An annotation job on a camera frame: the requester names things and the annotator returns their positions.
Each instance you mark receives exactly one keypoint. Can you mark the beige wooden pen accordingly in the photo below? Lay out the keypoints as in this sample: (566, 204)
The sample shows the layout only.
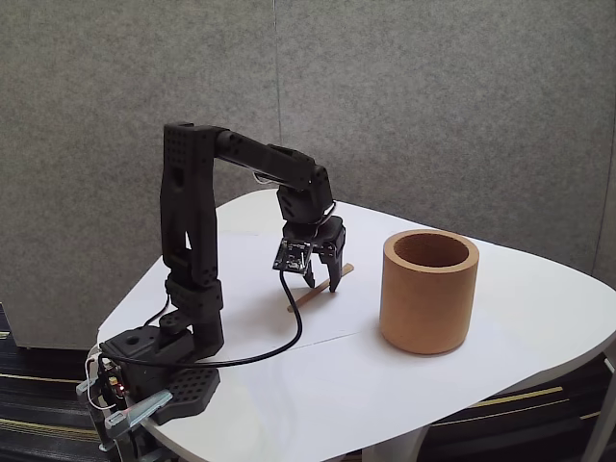
(305, 298)

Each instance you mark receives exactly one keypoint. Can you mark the bare camera circuit board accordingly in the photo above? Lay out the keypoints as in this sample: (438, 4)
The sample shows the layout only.
(291, 257)

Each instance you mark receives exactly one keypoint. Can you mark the grey metal table clamp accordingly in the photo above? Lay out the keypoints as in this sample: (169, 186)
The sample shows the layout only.
(137, 409)

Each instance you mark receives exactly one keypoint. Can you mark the brown cylindrical pen holder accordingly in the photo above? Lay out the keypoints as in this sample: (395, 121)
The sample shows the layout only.
(426, 308)

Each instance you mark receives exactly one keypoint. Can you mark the white table leg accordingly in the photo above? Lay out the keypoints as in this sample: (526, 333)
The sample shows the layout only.
(601, 409)
(392, 445)

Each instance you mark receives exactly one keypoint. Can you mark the motor controller circuit board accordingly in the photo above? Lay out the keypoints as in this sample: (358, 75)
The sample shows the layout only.
(113, 377)

